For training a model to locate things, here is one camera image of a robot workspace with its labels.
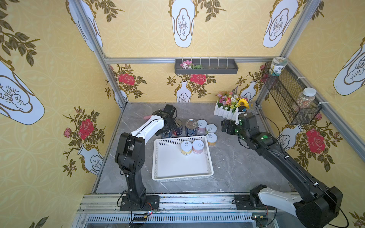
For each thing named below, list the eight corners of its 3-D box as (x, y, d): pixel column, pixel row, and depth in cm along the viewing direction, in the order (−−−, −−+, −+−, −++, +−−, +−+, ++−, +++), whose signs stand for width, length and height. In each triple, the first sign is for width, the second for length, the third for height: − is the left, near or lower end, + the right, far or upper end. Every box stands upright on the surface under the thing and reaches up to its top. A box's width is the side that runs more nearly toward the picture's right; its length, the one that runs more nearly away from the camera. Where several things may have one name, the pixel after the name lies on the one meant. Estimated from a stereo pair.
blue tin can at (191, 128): (185, 138, 102) (185, 129, 93) (185, 128, 107) (185, 119, 98) (196, 138, 102) (197, 129, 93) (196, 128, 107) (197, 118, 98)
